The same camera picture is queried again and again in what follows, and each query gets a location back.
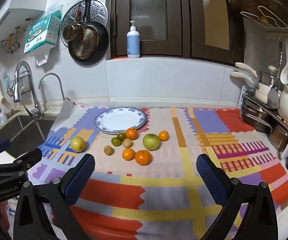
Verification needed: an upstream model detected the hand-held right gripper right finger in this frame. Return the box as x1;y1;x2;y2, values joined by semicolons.
196;153;278;240

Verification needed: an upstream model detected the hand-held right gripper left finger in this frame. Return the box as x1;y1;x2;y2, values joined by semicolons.
16;153;96;240

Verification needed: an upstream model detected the yellow apple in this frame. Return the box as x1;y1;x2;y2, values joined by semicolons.
70;136;86;153

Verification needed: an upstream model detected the blue patterned white plate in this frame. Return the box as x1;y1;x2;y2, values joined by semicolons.
94;107;148;134

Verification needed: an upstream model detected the green apple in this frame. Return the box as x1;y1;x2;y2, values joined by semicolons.
143;133;160;151

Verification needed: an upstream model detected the kitchen sink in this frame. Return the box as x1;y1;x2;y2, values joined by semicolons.
0;115;57;158

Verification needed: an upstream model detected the yellow dish brush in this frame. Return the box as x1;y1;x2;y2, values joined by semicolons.
0;79;8;105

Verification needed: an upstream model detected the colourful patterned tablecloth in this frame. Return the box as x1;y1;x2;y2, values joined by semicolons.
32;96;288;240

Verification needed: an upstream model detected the large chrome faucet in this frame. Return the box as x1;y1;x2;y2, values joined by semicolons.
13;61;44;120

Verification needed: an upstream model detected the stainless steel bowl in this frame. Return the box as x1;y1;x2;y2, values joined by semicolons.
241;97;272;133
268;124;288;152

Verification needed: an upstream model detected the thin gooseneck faucet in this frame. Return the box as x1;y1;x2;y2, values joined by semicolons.
38;73;65;102

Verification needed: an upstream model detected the white saucepan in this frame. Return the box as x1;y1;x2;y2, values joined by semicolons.
230;71;272;104

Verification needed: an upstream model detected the white plastic bag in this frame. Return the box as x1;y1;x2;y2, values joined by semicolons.
35;47;53;67

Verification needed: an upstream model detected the metal spatula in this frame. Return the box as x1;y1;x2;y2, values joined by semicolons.
268;38;283;110

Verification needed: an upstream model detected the steel pot with lid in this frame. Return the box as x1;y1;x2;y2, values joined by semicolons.
259;66;281;87

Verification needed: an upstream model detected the gold metal colander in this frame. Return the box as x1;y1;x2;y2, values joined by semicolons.
69;27;100;60

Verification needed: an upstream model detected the teal paper towel pack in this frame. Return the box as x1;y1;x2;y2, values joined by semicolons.
24;10;62;54

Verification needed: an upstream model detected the white plastic spoon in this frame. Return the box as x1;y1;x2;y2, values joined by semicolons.
280;40;288;85

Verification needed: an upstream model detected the copper saucepan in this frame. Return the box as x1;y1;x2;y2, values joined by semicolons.
63;9;84;42

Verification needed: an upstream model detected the white blue pump bottle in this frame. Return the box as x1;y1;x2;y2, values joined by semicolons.
126;20;141;59

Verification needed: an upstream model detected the round metal steamer tray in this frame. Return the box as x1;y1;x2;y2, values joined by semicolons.
60;0;108;47

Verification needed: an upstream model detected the round wooden cutting board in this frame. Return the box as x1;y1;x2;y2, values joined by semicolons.
230;0;288;28

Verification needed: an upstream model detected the black wire basket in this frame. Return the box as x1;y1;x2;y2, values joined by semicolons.
7;71;33;97

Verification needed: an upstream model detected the metal wall hook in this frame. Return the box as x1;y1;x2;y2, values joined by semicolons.
0;36;15;55
14;26;22;48

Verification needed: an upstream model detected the white pan handle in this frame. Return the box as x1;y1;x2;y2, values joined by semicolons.
235;62;258;78

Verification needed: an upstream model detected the dark brown window frame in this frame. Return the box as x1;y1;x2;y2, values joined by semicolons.
106;0;246;67

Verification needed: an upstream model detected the white wall rack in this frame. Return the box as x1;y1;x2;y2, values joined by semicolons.
225;0;288;37

